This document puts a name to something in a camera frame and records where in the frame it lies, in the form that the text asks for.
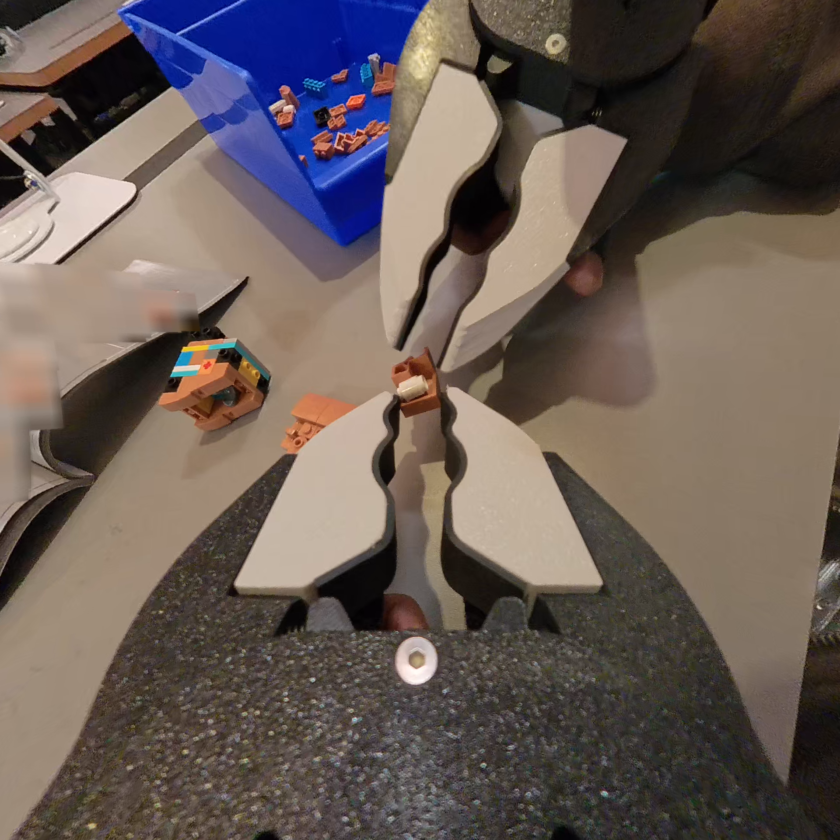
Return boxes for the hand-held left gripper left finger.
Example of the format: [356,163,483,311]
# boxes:
[233,392,400,599]

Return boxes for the grey instruction booklet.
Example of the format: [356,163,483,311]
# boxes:
[0,258,250,578]

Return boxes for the small brown brick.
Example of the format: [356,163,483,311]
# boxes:
[392,348,441,419]

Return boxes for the large blue storage bin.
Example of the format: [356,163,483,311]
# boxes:
[118,0,431,247]

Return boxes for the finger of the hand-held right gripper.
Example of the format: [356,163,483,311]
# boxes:
[379,60,505,352]
[440,126,629,373]

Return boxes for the multicoloured brick model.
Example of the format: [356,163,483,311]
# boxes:
[159,338,271,432]

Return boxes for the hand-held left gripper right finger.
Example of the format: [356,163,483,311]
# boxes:
[442,387,605,598]

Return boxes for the loose brown bricks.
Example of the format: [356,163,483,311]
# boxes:
[268,52,398,168]

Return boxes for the white flat device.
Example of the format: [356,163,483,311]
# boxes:
[0,172,137,265]

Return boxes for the brown brick assembly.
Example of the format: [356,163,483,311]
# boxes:
[281,392,358,455]

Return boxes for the person's left hand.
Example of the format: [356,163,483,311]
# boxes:
[384,594,431,631]

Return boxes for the person's right forearm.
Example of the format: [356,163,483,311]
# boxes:
[650,0,840,217]

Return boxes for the wood-edged grey table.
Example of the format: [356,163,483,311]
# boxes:
[0,7,132,89]
[0,92,63,142]

